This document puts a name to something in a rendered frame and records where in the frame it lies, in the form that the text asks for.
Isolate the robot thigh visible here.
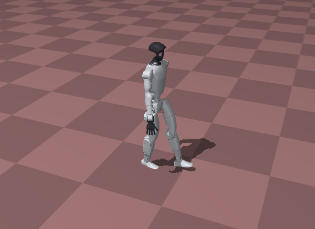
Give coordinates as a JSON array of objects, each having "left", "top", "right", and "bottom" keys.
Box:
[
  {"left": 162, "top": 98, "right": 177, "bottom": 139},
  {"left": 144, "top": 109, "right": 159, "bottom": 145}
]

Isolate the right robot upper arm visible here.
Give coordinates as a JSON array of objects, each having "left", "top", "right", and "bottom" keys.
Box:
[{"left": 142, "top": 68, "right": 155, "bottom": 100}]

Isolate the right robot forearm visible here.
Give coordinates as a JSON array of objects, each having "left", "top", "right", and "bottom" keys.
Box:
[{"left": 145, "top": 94, "right": 153, "bottom": 121}]

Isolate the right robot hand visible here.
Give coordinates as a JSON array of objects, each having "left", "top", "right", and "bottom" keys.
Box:
[{"left": 146, "top": 117, "right": 158, "bottom": 135}]

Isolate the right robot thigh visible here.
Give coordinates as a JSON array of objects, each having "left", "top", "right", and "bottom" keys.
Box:
[{"left": 144, "top": 109, "right": 159, "bottom": 145}]

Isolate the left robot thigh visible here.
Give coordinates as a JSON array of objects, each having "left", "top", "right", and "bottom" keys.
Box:
[{"left": 162, "top": 98, "right": 177, "bottom": 139}]

